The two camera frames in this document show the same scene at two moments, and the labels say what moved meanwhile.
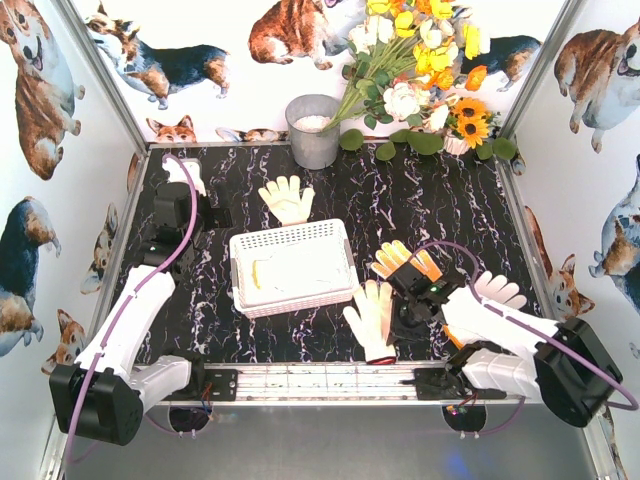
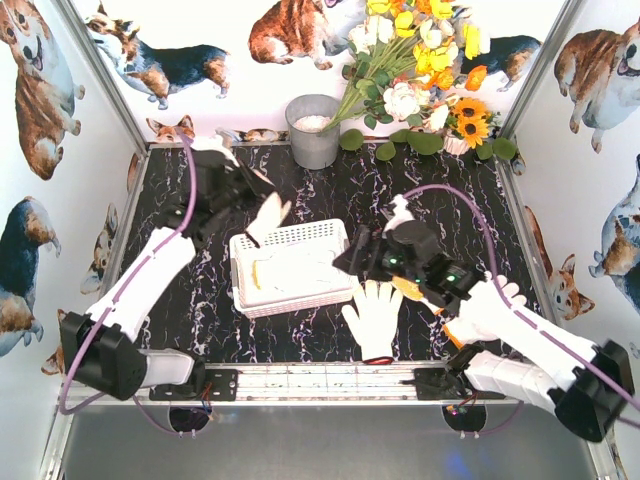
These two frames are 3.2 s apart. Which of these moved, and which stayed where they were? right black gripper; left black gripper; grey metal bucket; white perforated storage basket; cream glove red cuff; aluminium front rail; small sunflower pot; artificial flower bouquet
Moved: right black gripper; left black gripper
Stayed: aluminium front rail; artificial flower bouquet; white perforated storage basket; grey metal bucket; cream glove red cuff; small sunflower pot
